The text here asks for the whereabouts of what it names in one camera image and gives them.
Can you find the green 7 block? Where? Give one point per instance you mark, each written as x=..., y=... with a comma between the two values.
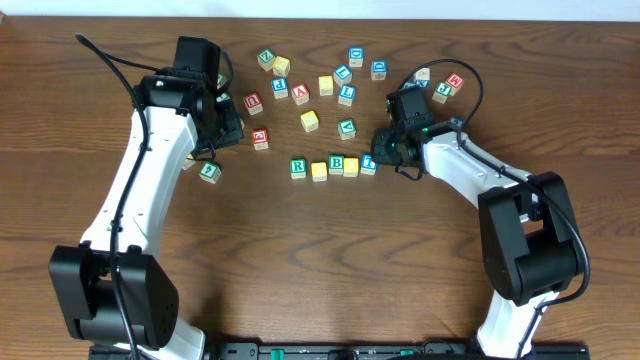
x=224, y=96

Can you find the green Z block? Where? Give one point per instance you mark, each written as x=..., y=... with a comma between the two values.
x=266, y=59

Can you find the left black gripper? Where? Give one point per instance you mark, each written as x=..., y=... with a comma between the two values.
x=230, y=126

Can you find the yellow Q block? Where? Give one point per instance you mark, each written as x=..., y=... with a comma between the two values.
x=309, y=121

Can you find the blue T block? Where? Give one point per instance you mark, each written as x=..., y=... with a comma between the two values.
x=368, y=166

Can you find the yellow O block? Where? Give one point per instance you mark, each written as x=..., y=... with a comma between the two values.
x=350, y=167
x=319, y=171

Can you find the green R block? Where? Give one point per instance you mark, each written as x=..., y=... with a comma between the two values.
x=298, y=168

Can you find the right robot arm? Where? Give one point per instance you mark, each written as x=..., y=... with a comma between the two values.
x=531, y=247

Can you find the green j block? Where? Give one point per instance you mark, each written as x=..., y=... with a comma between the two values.
x=221, y=80
x=442, y=92

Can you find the yellow S block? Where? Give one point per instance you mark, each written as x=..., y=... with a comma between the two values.
x=325, y=85

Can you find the yellow G block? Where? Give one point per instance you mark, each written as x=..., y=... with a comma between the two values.
x=190, y=161

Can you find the green J block right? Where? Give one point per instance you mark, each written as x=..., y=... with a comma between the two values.
x=442, y=92

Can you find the red A block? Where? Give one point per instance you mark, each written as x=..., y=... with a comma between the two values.
x=300, y=94

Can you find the green B block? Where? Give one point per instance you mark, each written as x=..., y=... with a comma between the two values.
x=336, y=165

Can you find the green J block left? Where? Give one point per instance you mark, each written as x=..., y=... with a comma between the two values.
x=221, y=80

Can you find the blue d block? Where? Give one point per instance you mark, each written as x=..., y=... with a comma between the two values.
x=356, y=57
x=379, y=70

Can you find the blue 2 block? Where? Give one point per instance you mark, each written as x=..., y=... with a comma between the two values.
x=456, y=122

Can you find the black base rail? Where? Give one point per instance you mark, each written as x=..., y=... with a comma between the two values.
x=430, y=350

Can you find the blue L block upper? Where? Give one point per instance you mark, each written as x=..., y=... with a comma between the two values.
x=342, y=75

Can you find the blue D block top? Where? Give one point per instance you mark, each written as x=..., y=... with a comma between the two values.
x=356, y=57

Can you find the red U block left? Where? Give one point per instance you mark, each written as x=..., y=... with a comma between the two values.
x=253, y=103

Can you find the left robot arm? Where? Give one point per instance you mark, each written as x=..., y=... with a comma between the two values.
x=110, y=287

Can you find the blue P block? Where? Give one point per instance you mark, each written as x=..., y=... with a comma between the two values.
x=280, y=88

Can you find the blue l block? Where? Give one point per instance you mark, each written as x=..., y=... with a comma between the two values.
x=346, y=95
x=342, y=75

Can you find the blue L block lower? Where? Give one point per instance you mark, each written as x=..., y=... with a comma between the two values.
x=346, y=95

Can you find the blue X block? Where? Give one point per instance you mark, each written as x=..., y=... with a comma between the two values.
x=422, y=77

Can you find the red E block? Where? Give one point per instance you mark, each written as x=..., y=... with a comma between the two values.
x=260, y=139

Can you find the red M block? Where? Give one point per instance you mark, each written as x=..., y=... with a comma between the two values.
x=455, y=81

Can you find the blue D block right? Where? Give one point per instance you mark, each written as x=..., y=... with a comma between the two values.
x=379, y=70

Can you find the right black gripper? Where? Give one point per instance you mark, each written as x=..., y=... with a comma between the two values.
x=378, y=136

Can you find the yellow block beside Z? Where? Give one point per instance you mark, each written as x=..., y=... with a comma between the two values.
x=281, y=66

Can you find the green V block right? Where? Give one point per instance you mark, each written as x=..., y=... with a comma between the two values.
x=347, y=129

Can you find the green 4 block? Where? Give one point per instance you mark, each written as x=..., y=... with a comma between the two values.
x=210, y=172

